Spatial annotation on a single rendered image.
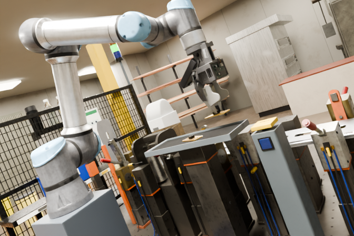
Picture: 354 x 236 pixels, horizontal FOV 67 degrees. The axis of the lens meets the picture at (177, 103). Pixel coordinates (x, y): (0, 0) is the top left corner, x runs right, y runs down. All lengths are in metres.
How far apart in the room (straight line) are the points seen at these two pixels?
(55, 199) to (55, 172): 0.09
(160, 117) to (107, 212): 5.52
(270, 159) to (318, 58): 7.80
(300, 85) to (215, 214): 4.64
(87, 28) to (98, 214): 0.58
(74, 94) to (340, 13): 5.99
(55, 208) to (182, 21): 0.70
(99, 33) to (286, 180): 0.64
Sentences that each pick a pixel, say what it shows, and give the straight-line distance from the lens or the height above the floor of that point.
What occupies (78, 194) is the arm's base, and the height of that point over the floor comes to 1.14.
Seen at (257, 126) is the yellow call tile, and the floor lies 1.16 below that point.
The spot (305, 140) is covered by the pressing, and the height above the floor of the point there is 1.00.
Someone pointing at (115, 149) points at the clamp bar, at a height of 1.16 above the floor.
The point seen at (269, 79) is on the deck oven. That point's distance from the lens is 6.48.
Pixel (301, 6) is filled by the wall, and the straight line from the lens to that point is 8.55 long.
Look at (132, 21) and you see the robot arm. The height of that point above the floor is 1.54.
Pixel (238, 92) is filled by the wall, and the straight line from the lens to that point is 9.15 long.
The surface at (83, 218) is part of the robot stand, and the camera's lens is 0.94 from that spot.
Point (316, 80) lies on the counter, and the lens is 5.41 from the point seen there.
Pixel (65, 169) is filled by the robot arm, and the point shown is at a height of 1.23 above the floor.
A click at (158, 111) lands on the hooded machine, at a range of 6.52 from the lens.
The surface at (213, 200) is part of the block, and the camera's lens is 0.95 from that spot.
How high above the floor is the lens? 1.33
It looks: 2 degrees down
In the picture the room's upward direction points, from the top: 22 degrees counter-clockwise
